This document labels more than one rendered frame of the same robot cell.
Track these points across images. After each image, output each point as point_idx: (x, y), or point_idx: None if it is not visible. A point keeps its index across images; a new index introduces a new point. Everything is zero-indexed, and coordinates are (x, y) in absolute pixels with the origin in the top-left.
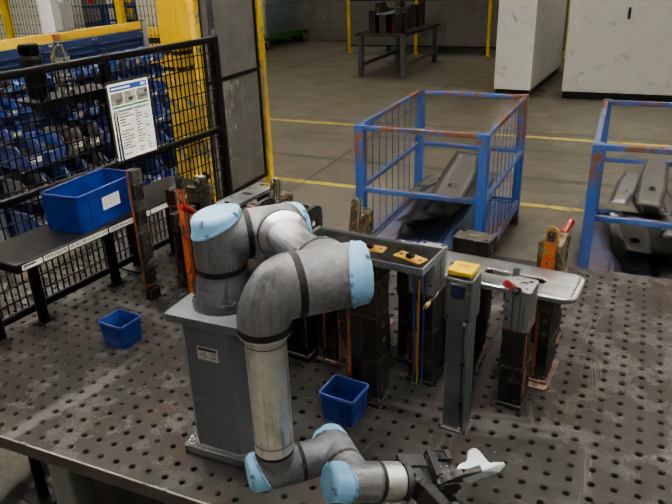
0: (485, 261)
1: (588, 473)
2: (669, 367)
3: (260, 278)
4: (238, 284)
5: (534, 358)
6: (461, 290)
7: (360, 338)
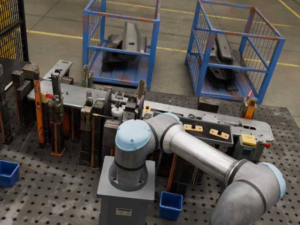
0: (220, 116)
1: (289, 224)
2: (288, 156)
3: (241, 206)
4: (144, 169)
5: None
6: (249, 152)
7: (180, 173)
